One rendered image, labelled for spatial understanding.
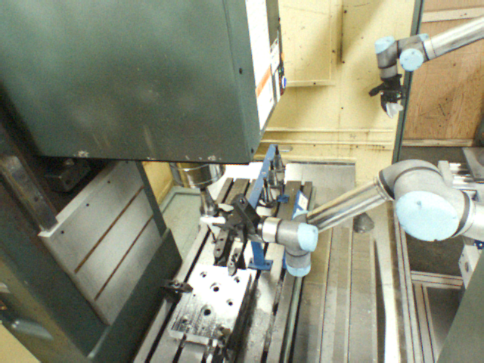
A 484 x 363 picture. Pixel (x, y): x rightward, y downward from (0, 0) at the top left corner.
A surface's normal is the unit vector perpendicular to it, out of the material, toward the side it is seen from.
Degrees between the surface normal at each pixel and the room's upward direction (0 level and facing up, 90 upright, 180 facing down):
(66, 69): 90
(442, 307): 0
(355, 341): 8
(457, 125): 90
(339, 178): 24
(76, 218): 91
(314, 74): 90
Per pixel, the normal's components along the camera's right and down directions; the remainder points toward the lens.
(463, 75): -0.29, 0.60
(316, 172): -0.26, -0.48
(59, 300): 0.95, 0.05
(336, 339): -0.19, -0.70
